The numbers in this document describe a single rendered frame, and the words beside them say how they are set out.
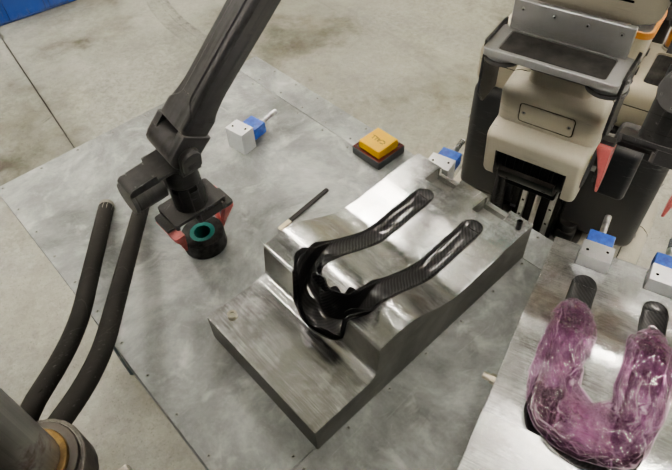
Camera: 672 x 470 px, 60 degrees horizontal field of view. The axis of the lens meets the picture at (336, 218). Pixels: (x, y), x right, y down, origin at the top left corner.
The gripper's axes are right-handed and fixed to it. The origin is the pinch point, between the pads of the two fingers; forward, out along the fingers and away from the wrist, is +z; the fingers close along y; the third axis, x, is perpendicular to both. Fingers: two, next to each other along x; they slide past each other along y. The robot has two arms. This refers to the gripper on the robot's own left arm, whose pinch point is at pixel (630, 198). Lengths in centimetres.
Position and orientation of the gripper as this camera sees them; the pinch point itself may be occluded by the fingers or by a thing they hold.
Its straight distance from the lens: 97.4
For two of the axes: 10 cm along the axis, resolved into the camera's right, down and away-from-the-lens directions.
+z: -2.2, 8.8, 4.2
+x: 5.2, -2.6, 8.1
